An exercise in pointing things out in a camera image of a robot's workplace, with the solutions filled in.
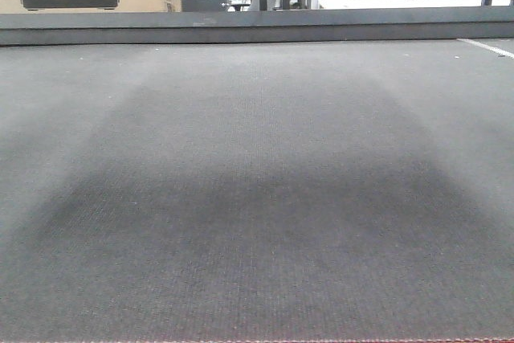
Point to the grey conveyor belt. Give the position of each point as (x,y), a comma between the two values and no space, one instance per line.
(273,192)

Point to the dark conveyor side rail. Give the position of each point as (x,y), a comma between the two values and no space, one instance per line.
(287,26)

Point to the printed cardboard box background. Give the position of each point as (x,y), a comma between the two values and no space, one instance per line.
(124,6)

